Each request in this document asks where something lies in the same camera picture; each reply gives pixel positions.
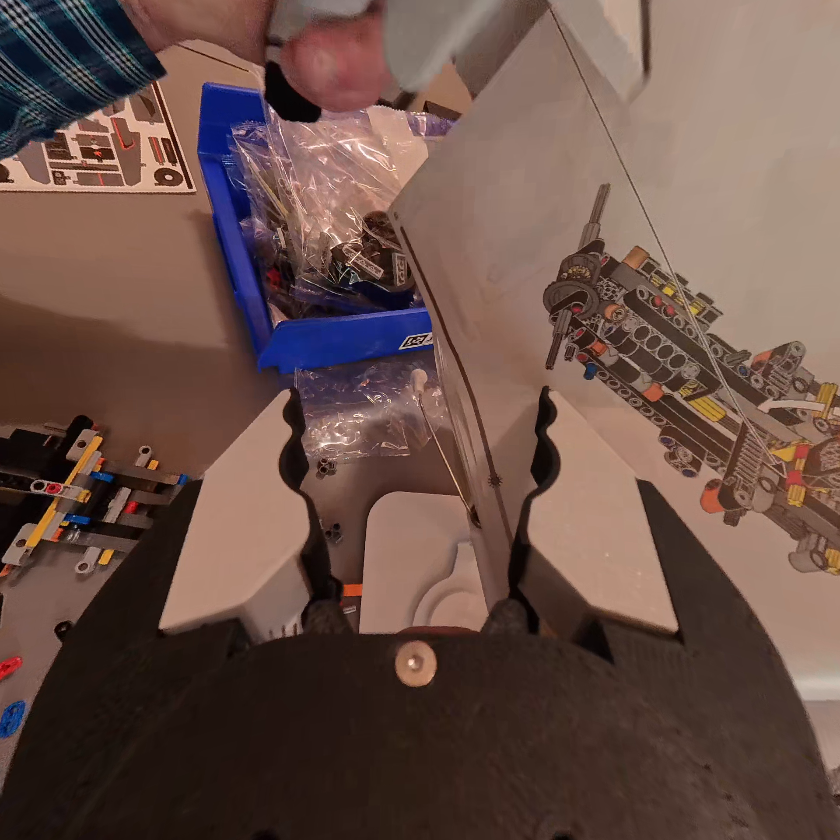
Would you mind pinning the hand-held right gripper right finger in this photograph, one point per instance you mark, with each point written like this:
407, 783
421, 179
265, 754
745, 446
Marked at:
590, 525

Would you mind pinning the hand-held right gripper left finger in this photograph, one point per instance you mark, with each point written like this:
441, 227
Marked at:
243, 525

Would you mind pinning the lego instruction booklet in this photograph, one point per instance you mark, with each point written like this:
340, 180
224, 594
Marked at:
656, 229

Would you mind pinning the orange red white lego stack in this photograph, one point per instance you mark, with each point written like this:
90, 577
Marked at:
352, 590

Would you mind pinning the partly built lego chassis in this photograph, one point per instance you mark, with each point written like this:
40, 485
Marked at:
79, 485

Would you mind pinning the clear bags of lego pieces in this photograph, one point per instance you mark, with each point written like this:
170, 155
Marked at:
328, 216

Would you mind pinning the short black lego liftarm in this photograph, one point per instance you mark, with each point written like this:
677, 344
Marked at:
64, 628

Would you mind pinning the lego sticker sheet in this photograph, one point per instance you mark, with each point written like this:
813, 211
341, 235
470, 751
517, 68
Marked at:
98, 151

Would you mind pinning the person's left hand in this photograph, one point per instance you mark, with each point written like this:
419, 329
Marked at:
334, 65

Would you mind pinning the white book stand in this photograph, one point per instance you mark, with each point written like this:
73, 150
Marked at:
407, 544

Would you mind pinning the empty clear plastic bag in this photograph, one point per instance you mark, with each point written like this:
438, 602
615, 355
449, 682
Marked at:
367, 413

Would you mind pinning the blue labelled parts bin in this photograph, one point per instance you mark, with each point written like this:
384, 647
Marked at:
328, 341

